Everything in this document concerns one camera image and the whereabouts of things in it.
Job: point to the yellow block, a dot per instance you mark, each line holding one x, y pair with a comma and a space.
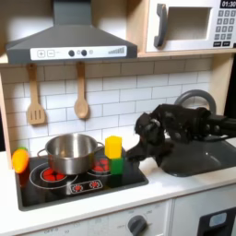
113, 147

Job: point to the green block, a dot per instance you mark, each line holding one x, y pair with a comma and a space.
116, 166

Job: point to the dark grey sink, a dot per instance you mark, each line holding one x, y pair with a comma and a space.
199, 158

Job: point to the dark grey tap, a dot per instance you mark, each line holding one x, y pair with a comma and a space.
196, 94

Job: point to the black toy stove top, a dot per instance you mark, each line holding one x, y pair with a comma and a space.
83, 187

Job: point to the steel pot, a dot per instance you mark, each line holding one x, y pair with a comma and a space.
71, 155

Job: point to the grey oven knob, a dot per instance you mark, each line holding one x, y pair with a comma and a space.
137, 225

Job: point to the wooden spoon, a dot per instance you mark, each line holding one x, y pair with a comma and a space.
81, 107

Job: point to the white toy microwave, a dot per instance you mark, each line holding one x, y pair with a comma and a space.
187, 46

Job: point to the wooden slotted spatula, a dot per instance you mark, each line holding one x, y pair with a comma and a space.
35, 113

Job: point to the orange toy carrot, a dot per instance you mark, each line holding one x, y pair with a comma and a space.
20, 160

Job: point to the grey range hood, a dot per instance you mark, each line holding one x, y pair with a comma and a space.
70, 40

